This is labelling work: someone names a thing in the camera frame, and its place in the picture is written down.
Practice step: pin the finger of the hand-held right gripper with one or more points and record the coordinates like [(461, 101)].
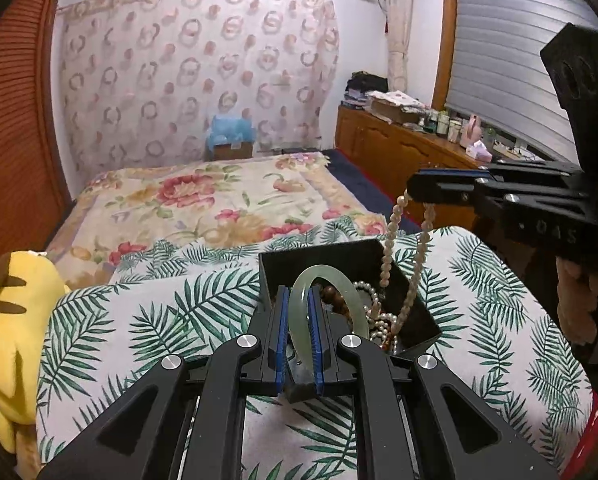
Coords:
[(444, 187), (529, 172)]

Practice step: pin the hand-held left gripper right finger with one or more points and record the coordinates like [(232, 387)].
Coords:
[(315, 340)]

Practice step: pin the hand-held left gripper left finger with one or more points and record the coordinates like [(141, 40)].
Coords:
[(279, 340)]

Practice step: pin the pale green jade bangle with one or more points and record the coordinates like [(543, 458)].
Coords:
[(329, 273)]

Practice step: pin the black square box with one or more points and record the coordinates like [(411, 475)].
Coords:
[(324, 257)]

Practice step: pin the person's right hand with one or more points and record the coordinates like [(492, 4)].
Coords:
[(576, 320)]

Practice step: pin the white power strip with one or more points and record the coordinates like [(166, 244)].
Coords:
[(514, 151)]

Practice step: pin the pink tissue pack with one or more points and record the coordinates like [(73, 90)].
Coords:
[(479, 151)]

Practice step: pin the pink rabbit figure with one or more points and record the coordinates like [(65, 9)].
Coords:
[(471, 132)]

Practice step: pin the row of cosmetic bottles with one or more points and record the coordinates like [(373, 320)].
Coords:
[(441, 125)]

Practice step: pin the navy blue bed sheet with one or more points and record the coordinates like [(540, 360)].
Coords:
[(369, 185)]

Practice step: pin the long wooden cabinet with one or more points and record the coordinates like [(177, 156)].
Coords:
[(379, 140)]

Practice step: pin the cardboard box with floral cloth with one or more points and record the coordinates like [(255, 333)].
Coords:
[(389, 107)]

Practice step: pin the grey window blind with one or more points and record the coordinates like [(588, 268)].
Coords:
[(504, 60)]

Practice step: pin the stack of folded clothes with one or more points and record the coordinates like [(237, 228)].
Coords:
[(364, 87)]

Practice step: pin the green leaf print tablecloth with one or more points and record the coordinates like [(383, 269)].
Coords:
[(154, 310)]

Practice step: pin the floral bed blanket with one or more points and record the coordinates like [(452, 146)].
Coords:
[(189, 200)]

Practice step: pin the cream tied curtain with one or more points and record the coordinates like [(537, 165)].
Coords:
[(398, 20)]

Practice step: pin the small brown box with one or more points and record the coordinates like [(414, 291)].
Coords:
[(231, 151)]

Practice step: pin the blue plastic bag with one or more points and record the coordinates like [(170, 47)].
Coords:
[(229, 130)]

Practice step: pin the yellow plush toy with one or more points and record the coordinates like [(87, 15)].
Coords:
[(14, 320)]

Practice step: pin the red cloth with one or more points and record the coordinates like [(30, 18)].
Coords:
[(591, 440)]

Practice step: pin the brown louvred wardrobe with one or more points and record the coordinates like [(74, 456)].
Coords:
[(14, 110)]

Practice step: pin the wooden window frame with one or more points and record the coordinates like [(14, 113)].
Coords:
[(441, 50)]

